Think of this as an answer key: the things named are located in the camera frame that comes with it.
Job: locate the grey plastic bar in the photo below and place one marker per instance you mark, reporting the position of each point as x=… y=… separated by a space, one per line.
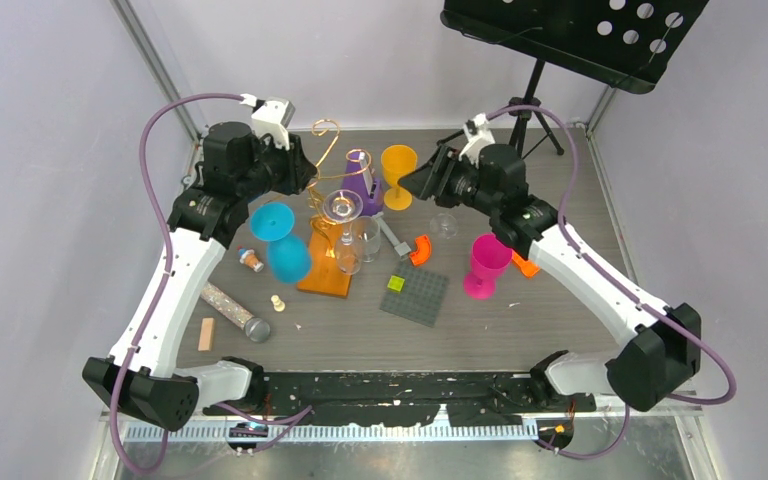
x=401 y=248

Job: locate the glitter tube with cap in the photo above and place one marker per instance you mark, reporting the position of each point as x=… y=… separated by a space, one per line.
x=255 y=329

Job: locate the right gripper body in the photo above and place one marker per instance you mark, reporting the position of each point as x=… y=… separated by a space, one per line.
x=459 y=181

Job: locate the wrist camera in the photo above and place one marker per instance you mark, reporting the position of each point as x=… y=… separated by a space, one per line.
x=478 y=135
x=270 y=118

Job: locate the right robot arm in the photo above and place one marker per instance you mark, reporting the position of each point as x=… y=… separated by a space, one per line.
x=653 y=358

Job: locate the small orange curved piece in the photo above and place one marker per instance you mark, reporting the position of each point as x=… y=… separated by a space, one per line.
x=423 y=251

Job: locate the black music stand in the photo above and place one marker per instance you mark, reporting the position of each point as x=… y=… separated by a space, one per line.
x=625 y=45

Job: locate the cream chess pawn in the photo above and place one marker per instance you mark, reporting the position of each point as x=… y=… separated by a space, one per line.
x=277 y=303

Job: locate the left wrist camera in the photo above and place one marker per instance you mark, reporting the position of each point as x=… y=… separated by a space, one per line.
x=270 y=118

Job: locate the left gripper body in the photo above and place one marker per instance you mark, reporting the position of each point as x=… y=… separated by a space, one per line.
x=284 y=166

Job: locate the grey lego baseplate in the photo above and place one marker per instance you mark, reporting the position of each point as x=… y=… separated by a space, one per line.
x=421 y=298

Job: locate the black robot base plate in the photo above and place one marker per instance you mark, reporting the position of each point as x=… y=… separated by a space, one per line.
x=405 y=399

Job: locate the orange plastic goblet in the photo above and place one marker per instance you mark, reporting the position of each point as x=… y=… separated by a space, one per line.
x=396 y=162

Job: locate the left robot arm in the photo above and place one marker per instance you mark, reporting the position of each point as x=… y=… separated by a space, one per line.
x=140 y=376

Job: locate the clear champagne flute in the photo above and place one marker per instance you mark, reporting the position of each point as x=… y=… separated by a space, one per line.
x=444 y=226

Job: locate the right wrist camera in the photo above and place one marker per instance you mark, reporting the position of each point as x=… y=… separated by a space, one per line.
x=478 y=135

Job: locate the small clown figurine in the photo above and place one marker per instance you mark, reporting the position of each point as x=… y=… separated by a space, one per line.
x=248 y=257

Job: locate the magenta plastic goblet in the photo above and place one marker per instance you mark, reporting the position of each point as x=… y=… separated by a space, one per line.
x=489 y=259

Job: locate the purple metronome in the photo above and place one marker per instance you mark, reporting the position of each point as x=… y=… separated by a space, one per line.
x=360 y=177

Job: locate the gold wire glass rack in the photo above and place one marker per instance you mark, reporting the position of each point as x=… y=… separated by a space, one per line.
x=325 y=278

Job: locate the small wooden block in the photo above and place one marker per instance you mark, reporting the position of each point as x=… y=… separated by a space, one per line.
x=206 y=334

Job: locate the clear wine glass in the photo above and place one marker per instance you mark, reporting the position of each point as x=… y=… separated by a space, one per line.
x=342 y=207

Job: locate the orange curved track piece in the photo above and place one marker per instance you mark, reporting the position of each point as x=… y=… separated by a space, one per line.
x=526 y=267

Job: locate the green lego brick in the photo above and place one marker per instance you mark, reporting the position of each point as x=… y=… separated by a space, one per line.
x=396 y=283

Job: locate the blue plastic goblet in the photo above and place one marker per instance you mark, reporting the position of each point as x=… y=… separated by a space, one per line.
x=287 y=255

